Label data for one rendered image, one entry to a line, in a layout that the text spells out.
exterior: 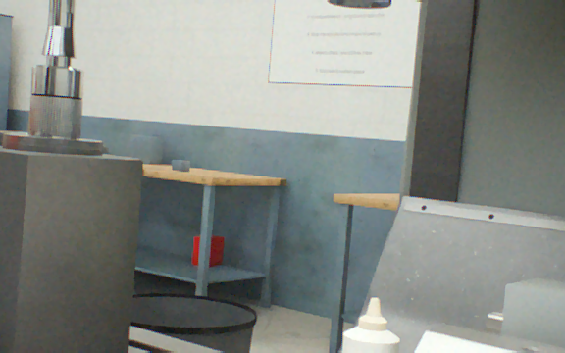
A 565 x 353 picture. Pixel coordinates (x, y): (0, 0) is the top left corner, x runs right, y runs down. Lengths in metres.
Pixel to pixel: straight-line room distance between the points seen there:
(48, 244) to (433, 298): 0.42
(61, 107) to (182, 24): 5.93
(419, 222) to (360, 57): 4.70
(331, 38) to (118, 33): 2.09
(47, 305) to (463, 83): 0.52
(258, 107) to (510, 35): 5.20
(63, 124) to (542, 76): 0.50
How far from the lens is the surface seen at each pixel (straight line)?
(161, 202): 6.77
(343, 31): 5.79
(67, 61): 0.84
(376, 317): 0.63
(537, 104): 0.98
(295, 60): 5.99
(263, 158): 6.09
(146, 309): 2.88
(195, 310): 2.90
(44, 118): 0.82
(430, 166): 1.03
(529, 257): 0.95
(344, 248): 4.74
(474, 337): 0.54
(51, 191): 0.78
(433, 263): 0.99
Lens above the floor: 1.18
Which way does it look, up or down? 3 degrees down
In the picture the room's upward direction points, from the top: 5 degrees clockwise
